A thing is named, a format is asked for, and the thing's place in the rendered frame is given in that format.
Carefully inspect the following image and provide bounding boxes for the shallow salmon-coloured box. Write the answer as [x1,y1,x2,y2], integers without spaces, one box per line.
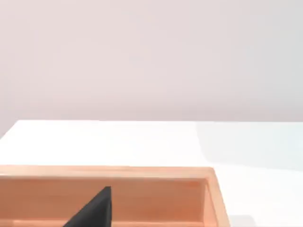
[0,165,231,227]

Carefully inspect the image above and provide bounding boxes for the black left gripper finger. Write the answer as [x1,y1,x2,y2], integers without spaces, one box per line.
[62,186,112,227]

